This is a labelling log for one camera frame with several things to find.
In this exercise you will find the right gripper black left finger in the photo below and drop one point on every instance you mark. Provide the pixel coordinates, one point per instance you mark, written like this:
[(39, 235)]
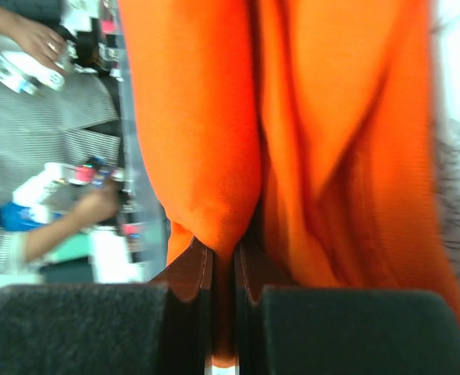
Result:
[(159, 327)]

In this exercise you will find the person's lower hand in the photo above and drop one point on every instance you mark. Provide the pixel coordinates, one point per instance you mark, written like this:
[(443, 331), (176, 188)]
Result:
[(97, 205)]

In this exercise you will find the floral tablecloth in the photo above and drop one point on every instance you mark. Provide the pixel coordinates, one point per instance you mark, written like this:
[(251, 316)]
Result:
[(445, 37)]

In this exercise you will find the person in striped shirt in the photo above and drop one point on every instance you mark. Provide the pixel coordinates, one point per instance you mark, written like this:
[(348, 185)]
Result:
[(64, 126)]

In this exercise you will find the person's upper hand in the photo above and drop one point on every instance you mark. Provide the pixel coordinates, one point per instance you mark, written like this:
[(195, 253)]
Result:
[(40, 42)]

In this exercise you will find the orange t shirt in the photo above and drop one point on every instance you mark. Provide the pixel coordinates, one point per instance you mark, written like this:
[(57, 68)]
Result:
[(314, 117)]

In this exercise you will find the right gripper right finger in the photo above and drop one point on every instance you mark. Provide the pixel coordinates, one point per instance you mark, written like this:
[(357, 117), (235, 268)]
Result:
[(283, 328)]

